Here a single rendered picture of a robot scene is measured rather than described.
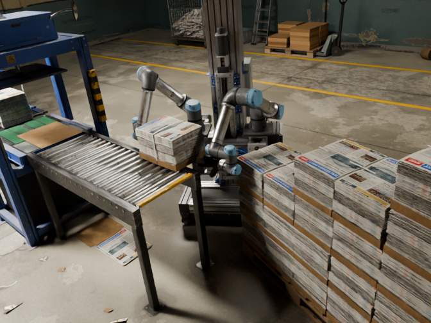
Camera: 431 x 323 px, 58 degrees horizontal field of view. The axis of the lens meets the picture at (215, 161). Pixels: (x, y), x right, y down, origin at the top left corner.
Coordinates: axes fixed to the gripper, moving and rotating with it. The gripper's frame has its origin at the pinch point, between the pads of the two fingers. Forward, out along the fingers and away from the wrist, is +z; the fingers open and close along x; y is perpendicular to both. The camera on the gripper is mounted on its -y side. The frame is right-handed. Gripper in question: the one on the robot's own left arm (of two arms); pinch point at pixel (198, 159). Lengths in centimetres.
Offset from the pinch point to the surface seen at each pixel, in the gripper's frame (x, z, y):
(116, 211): 67, 5, -10
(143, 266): 65, -12, -44
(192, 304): 44, -29, -82
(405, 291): 29, -147, -10
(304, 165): 11, -87, 25
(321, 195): 14, -99, 13
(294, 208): 5, -80, -6
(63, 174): 67, 63, -3
